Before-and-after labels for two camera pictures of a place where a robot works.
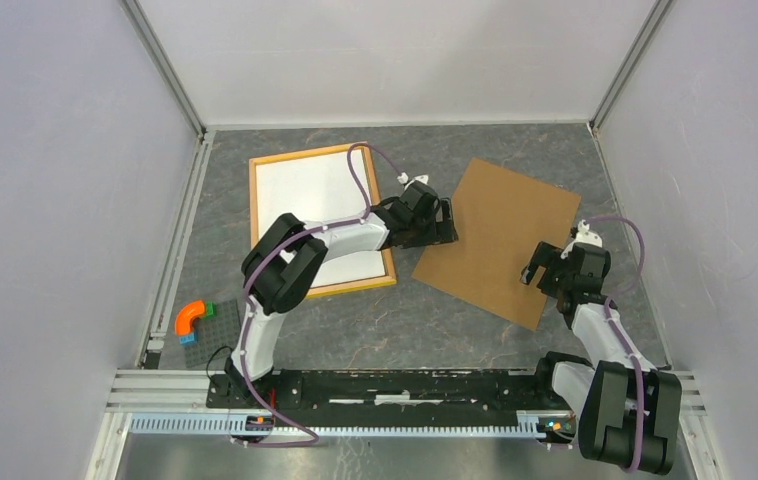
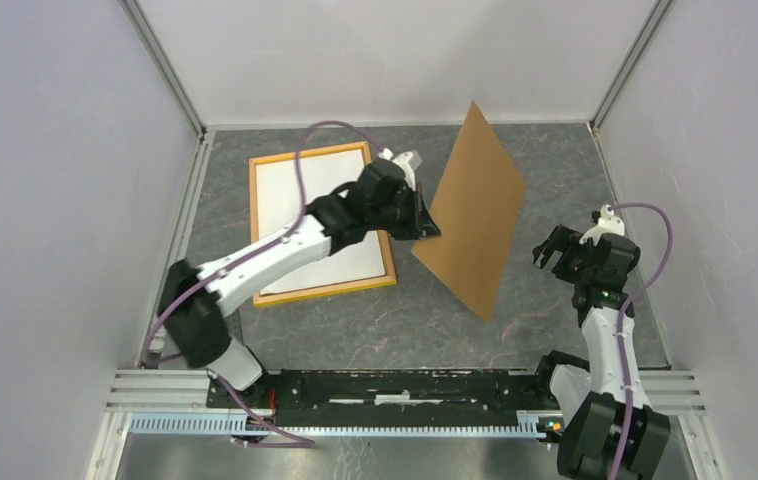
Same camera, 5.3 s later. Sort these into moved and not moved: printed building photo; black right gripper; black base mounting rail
Moved: black right gripper
Not moved: black base mounting rail; printed building photo
